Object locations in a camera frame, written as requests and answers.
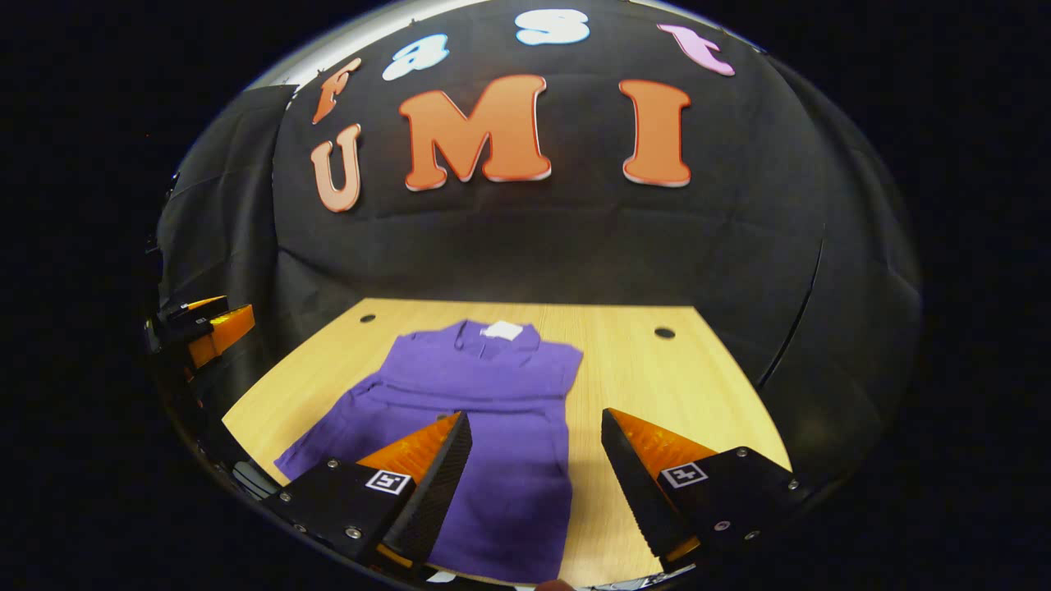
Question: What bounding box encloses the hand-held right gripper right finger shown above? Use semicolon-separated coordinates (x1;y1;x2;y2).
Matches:
601;408;810;575

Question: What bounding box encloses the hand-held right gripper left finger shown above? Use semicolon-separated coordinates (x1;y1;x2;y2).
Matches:
261;410;475;575

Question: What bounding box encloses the purple shirt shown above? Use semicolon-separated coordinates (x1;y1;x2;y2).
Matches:
273;318;584;584

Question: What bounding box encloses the black backdrop cloth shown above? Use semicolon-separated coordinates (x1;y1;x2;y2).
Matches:
152;0;922;493

